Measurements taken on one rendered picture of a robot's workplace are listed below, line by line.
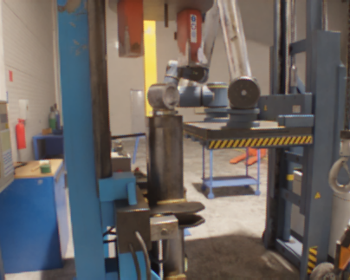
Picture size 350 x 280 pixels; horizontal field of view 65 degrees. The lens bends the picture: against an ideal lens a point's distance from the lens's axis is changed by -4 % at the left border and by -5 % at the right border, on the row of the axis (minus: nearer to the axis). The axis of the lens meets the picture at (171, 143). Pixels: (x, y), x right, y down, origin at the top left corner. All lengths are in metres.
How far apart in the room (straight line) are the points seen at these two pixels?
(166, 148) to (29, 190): 1.63
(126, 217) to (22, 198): 1.70
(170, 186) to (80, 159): 0.50
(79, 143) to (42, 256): 1.73
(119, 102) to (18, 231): 9.86
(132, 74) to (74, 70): 10.94
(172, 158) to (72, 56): 0.73
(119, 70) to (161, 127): 10.93
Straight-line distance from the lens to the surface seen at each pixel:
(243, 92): 1.78
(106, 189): 1.41
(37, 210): 2.87
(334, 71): 2.42
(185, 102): 2.61
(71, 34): 1.55
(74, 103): 1.51
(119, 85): 12.35
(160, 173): 1.56
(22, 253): 3.07
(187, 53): 1.68
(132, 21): 1.53
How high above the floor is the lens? 1.54
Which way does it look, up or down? 8 degrees down
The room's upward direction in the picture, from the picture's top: 1 degrees counter-clockwise
